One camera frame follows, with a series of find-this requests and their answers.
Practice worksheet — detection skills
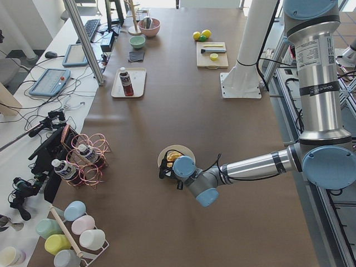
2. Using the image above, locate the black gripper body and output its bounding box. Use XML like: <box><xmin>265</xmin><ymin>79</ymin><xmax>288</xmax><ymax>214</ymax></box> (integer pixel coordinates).
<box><xmin>159</xmin><ymin>152</ymin><xmax>174</xmax><ymax>179</ymax></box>

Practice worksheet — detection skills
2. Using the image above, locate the twisted glazed donut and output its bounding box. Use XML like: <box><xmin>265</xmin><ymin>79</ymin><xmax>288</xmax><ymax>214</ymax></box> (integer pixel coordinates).
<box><xmin>167</xmin><ymin>151</ymin><xmax>184</xmax><ymax>162</ymax></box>

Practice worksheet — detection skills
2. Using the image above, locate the white round plate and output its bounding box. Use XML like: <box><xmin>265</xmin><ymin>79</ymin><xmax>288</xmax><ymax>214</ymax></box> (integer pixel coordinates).
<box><xmin>157</xmin><ymin>145</ymin><xmax>195</xmax><ymax>167</ymax></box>

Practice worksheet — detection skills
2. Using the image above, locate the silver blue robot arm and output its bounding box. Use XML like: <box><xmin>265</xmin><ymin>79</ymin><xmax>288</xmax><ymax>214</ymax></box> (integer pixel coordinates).
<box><xmin>159</xmin><ymin>1</ymin><xmax>355</xmax><ymax>207</ymax></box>

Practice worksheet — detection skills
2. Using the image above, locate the dark drink bottle on tray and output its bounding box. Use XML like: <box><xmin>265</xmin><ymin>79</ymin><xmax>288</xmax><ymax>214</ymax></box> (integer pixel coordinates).
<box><xmin>119</xmin><ymin>67</ymin><xmax>134</xmax><ymax>96</ymax></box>

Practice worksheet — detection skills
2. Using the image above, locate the cream rabbit serving tray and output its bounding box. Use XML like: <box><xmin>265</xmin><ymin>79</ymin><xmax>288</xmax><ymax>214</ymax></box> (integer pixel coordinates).
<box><xmin>111</xmin><ymin>68</ymin><xmax>146</xmax><ymax>98</ymax></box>

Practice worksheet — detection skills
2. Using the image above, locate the bottle in rack rear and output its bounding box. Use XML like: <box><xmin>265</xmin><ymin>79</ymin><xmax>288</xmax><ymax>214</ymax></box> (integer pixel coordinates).
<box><xmin>78</xmin><ymin>144</ymin><xmax>100</xmax><ymax>165</ymax></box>

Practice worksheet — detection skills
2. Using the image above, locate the bottle in rack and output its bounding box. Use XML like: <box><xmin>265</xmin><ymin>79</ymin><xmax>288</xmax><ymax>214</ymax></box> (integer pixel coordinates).
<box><xmin>78</xmin><ymin>144</ymin><xmax>100</xmax><ymax>165</ymax></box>
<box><xmin>51</xmin><ymin>159</ymin><xmax>82</xmax><ymax>186</ymax></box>

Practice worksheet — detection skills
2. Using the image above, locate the pink cup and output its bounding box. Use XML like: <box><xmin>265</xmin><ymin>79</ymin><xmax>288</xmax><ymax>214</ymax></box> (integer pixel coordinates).
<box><xmin>71</xmin><ymin>215</ymin><xmax>95</xmax><ymax>235</ymax></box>

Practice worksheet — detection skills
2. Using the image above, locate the bottle in rack front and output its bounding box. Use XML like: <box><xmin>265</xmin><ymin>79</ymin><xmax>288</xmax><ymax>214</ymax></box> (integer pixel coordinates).
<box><xmin>51</xmin><ymin>159</ymin><xmax>82</xmax><ymax>186</ymax></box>

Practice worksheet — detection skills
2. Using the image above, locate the blue cup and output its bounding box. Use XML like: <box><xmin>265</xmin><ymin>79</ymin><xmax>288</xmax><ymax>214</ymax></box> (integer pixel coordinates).
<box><xmin>64</xmin><ymin>200</ymin><xmax>86</xmax><ymax>221</ymax></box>

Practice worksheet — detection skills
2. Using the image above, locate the white cup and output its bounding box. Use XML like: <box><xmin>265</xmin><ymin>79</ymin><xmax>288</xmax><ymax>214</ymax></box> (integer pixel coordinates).
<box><xmin>79</xmin><ymin>229</ymin><xmax>106</xmax><ymax>251</ymax></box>

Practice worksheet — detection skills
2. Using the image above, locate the white cup rack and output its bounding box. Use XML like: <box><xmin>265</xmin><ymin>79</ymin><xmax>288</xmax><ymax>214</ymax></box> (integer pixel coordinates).
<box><xmin>49</xmin><ymin>204</ymin><xmax>110</xmax><ymax>266</ymax></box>

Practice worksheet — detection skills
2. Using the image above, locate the grey folded cloth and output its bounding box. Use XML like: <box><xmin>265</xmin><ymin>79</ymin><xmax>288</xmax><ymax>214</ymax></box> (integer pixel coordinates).
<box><xmin>128</xmin><ymin>51</ymin><xmax>145</xmax><ymax>62</ymax></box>

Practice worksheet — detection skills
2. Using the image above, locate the black tablet stand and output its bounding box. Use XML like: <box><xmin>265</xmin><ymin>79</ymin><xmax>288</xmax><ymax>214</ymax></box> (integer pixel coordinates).
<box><xmin>28</xmin><ymin>127</ymin><xmax>65</xmax><ymax>203</ymax></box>

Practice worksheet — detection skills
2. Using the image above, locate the half lemon slice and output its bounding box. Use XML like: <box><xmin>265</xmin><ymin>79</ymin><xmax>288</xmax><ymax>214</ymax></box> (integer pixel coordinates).
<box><xmin>210</xmin><ymin>53</ymin><xmax>219</xmax><ymax>61</ymax></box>

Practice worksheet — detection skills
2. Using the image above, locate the wooden cutting board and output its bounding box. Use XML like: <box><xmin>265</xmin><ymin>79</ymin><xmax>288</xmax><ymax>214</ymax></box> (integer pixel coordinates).
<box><xmin>196</xmin><ymin>42</ymin><xmax>229</xmax><ymax>68</ymax></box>

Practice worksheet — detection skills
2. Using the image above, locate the grey cup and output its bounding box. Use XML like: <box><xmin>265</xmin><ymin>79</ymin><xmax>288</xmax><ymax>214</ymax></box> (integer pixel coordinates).
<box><xmin>53</xmin><ymin>250</ymin><xmax>81</xmax><ymax>267</ymax></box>

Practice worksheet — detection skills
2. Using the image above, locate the mint green cup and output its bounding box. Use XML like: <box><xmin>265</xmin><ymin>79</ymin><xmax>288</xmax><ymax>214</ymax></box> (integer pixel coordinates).
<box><xmin>36</xmin><ymin>219</ymin><xmax>62</xmax><ymax>239</ymax></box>

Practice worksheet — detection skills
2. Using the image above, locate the yellow cup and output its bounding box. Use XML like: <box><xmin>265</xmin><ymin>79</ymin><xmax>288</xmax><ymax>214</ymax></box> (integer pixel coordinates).
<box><xmin>44</xmin><ymin>234</ymin><xmax>71</xmax><ymax>255</ymax></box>

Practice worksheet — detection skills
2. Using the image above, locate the mint green bowl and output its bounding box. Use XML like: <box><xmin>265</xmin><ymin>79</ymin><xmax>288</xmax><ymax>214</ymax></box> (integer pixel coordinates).
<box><xmin>129</xmin><ymin>36</ymin><xmax>146</xmax><ymax>49</ymax></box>

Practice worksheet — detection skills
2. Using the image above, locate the yellow plastic knife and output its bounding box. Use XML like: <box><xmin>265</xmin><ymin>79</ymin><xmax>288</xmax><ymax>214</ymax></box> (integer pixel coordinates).
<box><xmin>203</xmin><ymin>44</ymin><xmax>224</xmax><ymax>47</ymax></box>

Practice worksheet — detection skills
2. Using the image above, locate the green lime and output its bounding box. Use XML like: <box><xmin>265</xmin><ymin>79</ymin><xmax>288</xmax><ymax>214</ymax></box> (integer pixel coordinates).
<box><xmin>199</xmin><ymin>35</ymin><xmax>207</xmax><ymax>42</ymax></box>

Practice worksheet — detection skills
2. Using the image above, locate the lower yellow lemon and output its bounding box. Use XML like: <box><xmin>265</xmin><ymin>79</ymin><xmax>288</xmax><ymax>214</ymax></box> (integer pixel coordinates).
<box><xmin>192</xmin><ymin>31</ymin><xmax>201</xmax><ymax>41</ymax></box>

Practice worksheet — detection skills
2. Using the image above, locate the yellow lemon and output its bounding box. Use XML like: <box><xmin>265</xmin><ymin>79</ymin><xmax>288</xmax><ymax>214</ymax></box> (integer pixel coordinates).
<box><xmin>201</xmin><ymin>29</ymin><xmax>212</xmax><ymax>39</ymax></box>
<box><xmin>192</xmin><ymin>31</ymin><xmax>201</xmax><ymax>41</ymax></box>

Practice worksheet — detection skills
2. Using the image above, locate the black handheld device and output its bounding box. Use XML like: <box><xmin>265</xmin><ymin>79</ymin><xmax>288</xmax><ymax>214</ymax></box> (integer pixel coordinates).
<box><xmin>9</xmin><ymin>177</ymin><xmax>43</xmax><ymax>221</ymax></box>

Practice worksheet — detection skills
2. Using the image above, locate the blue teach pendant near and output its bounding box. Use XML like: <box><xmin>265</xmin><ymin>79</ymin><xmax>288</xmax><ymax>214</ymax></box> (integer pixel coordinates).
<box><xmin>29</xmin><ymin>68</ymin><xmax>71</xmax><ymax>97</ymax></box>

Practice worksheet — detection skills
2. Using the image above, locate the blue teach pendant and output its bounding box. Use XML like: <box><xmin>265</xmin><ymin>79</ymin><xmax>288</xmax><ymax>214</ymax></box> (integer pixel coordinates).
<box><xmin>62</xmin><ymin>44</ymin><xmax>88</xmax><ymax>67</ymax></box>
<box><xmin>29</xmin><ymin>68</ymin><xmax>71</xmax><ymax>97</ymax></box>

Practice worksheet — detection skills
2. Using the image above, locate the wooden mug tree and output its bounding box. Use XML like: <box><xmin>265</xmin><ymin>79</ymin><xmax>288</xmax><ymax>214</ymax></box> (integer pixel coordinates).
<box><xmin>124</xmin><ymin>0</ymin><xmax>142</xmax><ymax>36</ymax></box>

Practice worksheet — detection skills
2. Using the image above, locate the upper yellow lemon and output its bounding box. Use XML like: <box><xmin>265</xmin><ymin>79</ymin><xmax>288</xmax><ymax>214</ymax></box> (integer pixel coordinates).
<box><xmin>201</xmin><ymin>29</ymin><xmax>212</xmax><ymax>39</ymax></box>

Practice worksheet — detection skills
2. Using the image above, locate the blue teach pendant far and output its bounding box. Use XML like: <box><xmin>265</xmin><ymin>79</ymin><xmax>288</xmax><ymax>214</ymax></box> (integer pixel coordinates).
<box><xmin>62</xmin><ymin>44</ymin><xmax>88</xmax><ymax>67</ymax></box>

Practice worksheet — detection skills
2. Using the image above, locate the pink bowl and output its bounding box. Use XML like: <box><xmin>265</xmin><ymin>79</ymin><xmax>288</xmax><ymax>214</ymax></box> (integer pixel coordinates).
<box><xmin>138</xmin><ymin>18</ymin><xmax>161</xmax><ymax>37</ymax></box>

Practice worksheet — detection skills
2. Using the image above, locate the black keyboard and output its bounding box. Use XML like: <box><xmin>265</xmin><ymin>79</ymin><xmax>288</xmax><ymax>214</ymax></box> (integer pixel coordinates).
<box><xmin>84</xmin><ymin>19</ymin><xmax>101</xmax><ymax>42</ymax></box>

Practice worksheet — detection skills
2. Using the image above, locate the black computer mouse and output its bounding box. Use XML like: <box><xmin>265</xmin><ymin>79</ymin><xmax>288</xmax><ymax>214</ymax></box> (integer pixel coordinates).
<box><xmin>44</xmin><ymin>51</ymin><xmax>58</xmax><ymax>59</ymax></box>

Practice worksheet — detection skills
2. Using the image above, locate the cream paper cup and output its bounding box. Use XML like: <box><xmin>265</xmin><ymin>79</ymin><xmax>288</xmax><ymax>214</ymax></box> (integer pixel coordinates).
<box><xmin>1</xmin><ymin>246</ymin><xmax>26</xmax><ymax>266</ymax></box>

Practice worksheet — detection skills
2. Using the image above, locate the copper wire bottle rack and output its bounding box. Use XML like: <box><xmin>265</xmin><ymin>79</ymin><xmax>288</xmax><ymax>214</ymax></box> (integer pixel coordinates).
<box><xmin>61</xmin><ymin>125</ymin><xmax>111</xmax><ymax>188</ymax></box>

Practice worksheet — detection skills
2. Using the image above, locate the black tripod camera mount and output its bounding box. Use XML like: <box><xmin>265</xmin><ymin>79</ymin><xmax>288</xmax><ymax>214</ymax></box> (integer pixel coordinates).
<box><xmin>1</xmin><ymin>108</ymin><xmax>67</xmax><ymax>151</ymax></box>

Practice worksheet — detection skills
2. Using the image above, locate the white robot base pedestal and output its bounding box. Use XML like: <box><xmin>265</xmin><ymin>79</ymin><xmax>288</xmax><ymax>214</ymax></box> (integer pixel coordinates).
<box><xmin>220</xmin><ymin>0</ymin><xmax>279</xmax><ymax>99</ymax></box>

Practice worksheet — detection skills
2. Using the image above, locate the aluminium frame post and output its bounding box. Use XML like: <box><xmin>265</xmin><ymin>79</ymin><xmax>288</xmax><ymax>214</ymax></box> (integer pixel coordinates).
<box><xmin>64</xmin><ymin>0</ymin><xmax>105</xmax><ymax>86</ymax></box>

